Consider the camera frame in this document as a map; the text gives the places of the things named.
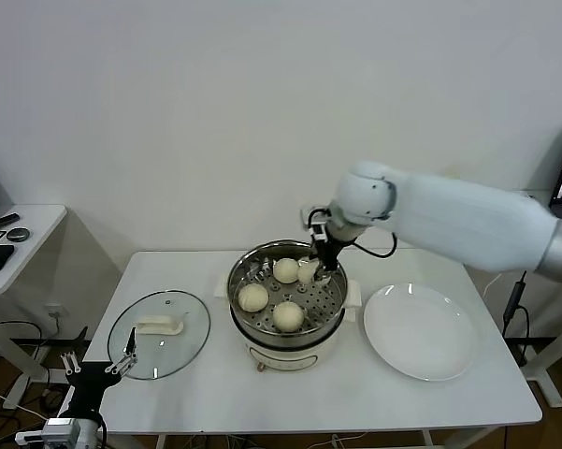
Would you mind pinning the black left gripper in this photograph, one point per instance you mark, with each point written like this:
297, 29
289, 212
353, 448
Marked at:
91, 383

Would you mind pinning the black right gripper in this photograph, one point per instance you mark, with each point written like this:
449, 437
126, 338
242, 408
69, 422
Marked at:
327, 252

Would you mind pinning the white steamed baozi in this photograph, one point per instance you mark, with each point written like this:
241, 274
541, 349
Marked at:
286, 271
288, 316
303, 273
253, 298

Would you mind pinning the glass pot lid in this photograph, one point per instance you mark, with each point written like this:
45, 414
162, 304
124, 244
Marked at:
177, 355

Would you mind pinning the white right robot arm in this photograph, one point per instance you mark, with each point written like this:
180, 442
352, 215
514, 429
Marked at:
449, 215

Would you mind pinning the stainless steel steamer basket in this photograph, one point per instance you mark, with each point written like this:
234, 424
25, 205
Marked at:
318, 304

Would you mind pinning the white round plate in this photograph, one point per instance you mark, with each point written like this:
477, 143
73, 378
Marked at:
418, 332

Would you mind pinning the white side table with mouse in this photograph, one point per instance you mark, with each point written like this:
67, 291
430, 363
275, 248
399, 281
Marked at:
33, 243

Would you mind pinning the round black disc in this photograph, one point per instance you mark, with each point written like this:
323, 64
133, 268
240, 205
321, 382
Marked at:
18, 235

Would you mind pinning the black remote stick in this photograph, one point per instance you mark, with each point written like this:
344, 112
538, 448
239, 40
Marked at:
5, 221

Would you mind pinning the white side table with laptop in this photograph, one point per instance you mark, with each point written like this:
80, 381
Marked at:
551, 390

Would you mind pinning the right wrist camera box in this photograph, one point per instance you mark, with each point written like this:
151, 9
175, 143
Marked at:
315, 224

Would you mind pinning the white wall socket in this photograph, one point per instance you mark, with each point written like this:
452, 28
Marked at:
53, 311

